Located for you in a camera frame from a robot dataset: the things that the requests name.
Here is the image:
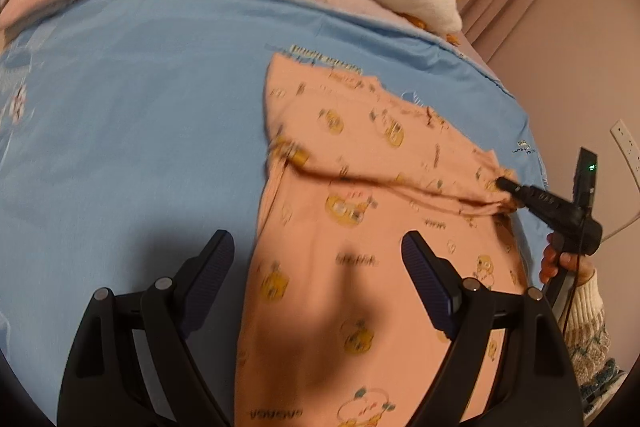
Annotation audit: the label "blue floral bedsheet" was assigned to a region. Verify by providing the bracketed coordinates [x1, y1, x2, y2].
[0, 0, 551, 427]

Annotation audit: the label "person's right hand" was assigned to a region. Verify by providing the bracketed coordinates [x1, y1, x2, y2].
[539, 234, 596, 285]

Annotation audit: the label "white wall socket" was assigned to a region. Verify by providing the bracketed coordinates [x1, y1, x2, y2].
[610, 119, 640, 174]

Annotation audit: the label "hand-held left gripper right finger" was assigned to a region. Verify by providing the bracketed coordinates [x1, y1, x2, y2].
[401, 231, 584, 427]

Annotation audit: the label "black cable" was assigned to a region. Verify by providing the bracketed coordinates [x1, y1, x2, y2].
[562, 252, 586, 338]

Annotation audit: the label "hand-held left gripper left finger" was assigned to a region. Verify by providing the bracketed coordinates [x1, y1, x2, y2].
[57, 229, 236, 427]

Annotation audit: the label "white cable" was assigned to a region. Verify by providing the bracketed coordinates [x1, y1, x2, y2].
[601, 209, 640, 244]

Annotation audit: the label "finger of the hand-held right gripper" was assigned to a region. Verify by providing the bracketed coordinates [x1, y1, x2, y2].
[495, 177, 557, 217]

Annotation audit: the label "peach cartoon print pants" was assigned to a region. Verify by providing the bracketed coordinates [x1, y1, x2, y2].
[234, 54, 532, 427]

